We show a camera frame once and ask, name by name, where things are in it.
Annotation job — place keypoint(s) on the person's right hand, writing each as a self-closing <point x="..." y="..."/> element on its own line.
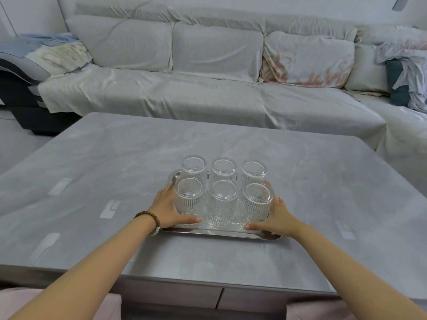
<point x="280" y="219"/>

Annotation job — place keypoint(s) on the person's left hand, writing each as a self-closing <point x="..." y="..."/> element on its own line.
<point x="163" y="208"/>

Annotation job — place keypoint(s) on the person's right thumb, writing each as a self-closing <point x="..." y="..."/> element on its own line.
<point x="256" y="226"/>

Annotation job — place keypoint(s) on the person's left thumb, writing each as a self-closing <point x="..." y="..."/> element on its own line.
<point x="190" y="221"/>

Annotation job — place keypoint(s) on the silver metal tray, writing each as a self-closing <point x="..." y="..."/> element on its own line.
<point x="216" y="233"/>

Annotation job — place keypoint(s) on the person's right forearm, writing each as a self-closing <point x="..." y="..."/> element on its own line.
<point x="353" y="273"/>

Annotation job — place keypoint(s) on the person's left forearm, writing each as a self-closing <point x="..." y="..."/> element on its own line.
<point x="90" y="273"/>

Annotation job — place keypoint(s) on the group of ribbed clear glasses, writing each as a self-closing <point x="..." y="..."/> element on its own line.
<point x="222" y="196"/>

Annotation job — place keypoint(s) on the grey table drawer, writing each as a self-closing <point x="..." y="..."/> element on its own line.
<point x="170" y="293"/>
<point x="267" y="299"/>

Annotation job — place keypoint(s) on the grey fabric covered sofa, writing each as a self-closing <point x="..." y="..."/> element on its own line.
<point x="206" y="96"/>

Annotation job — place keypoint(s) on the large grey back cushion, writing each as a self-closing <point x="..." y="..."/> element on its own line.
<point x="123" y="43"/>
<point x="216" y="53"/>

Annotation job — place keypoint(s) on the pink floral back cushion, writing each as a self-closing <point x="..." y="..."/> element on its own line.
<point x="307" y="59"/>

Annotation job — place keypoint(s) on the small cream back cushion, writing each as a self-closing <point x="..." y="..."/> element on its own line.
<point x="367" y="69"/>

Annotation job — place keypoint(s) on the dark teal pillow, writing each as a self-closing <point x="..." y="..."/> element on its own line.
<point x="398" y="88"/>

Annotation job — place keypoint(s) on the cream patterned blanket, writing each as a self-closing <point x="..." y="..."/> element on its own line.
<point x="60" y="58"/>

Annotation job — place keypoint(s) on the black and grey lounge chair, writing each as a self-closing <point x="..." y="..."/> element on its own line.
<point x="20" y="96"/>

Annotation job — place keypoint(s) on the pile of grey clothes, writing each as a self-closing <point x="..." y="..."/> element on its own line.
<point x="415" y="73"/>

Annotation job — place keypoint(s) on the light blue blanket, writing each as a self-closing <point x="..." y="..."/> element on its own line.
<point x="33" y="43"/>

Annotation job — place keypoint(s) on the grey wall fixture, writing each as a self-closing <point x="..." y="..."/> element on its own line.
<point x="400" y="2"/>

